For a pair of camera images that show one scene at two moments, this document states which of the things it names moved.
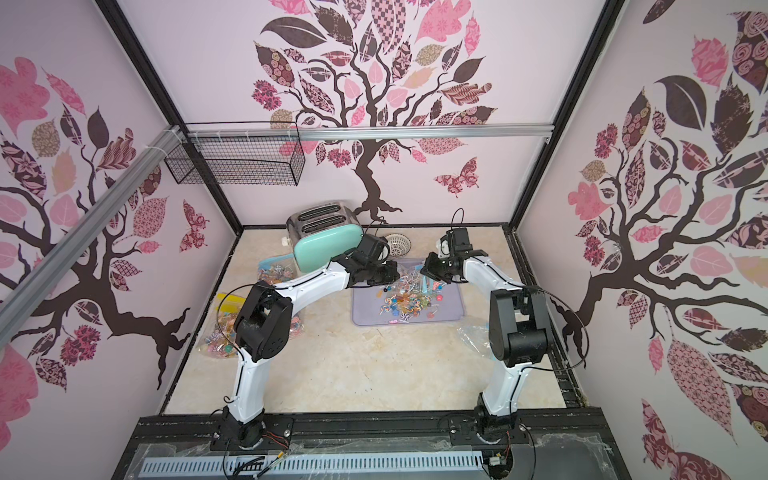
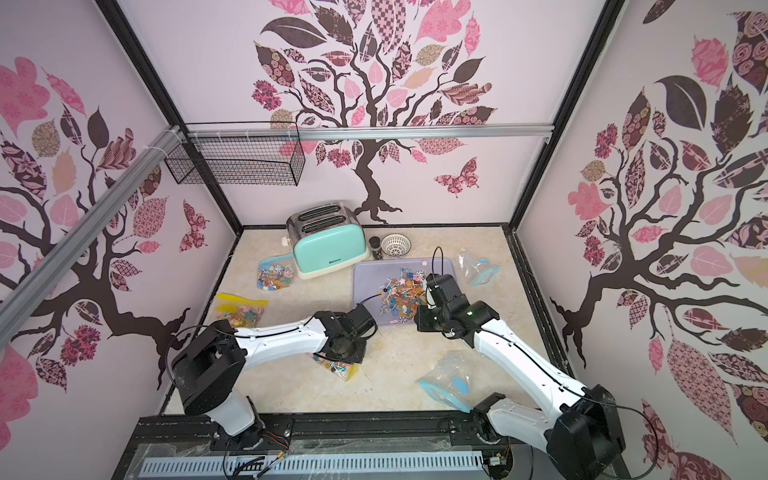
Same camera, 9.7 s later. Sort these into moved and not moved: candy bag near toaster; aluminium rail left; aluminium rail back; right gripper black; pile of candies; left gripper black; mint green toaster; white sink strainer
Moved: left gripper black; right gripper black
Not moved: white sink strainer; aluminium rail left; aluminium rail back; pile of candies; candy bag near toaster; mint green toaster
